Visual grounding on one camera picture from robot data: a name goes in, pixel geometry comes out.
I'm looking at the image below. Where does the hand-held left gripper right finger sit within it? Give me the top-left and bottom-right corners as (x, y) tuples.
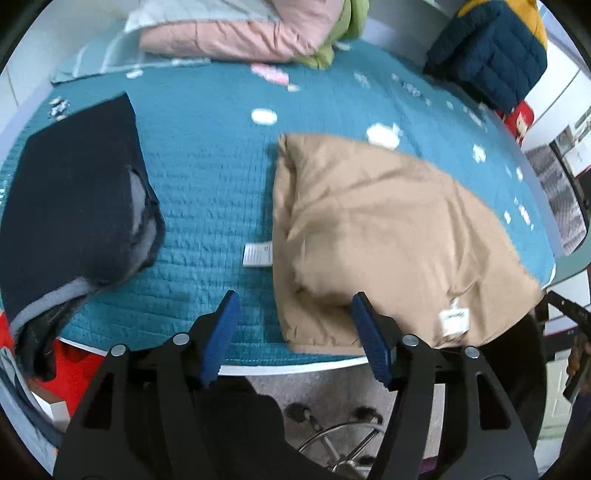
(351, 292), (541, 480)

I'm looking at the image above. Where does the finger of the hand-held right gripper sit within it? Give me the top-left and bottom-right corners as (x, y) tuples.
(545, 291), (591, 334)

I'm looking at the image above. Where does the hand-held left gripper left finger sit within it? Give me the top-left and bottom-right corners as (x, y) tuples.
(53, 291), (242, 480)

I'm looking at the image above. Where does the tan jacket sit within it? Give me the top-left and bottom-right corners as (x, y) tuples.
(271, 133), (544, 357)

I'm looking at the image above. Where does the person's right hand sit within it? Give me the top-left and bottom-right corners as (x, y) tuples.
(566, 342), (586, 377)

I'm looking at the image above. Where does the white fabric label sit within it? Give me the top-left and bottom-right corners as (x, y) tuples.
(243, 242), (274, 269)

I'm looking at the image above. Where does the person's dark clothing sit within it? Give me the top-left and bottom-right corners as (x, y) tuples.
(191, 376), (333, 480)

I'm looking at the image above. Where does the chrome swivel chair base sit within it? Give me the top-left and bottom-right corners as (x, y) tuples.
(284, 402), (393, 480)

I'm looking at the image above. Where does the grey patterned rug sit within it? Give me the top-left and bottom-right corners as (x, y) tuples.
(525, 144), (588, 256)

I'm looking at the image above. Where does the red box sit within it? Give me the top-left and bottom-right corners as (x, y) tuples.
(0, 310), (105, 432)

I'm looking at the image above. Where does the teal quilted blanket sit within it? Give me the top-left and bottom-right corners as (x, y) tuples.
(0, 39), (557, 367)

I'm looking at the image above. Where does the red bag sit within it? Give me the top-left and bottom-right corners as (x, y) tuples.
(495, 102), (535, 147)

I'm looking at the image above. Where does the dark navy garment grey lining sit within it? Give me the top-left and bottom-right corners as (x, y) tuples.
(0, 91), (167, 381)

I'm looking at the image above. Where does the navy and yellow puffer jacket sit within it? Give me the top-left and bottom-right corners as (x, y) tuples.
(423, 0), (549, 116)

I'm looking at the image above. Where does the pink puffer jacket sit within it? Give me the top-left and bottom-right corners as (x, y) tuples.
(139, 0), (345, 64)

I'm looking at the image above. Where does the green puffer jacket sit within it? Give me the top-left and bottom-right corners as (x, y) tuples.
(295, 0), (371, 71)

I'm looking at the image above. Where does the light grey folded cloth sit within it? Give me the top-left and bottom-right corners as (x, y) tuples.
(50, 0), (282, 85)

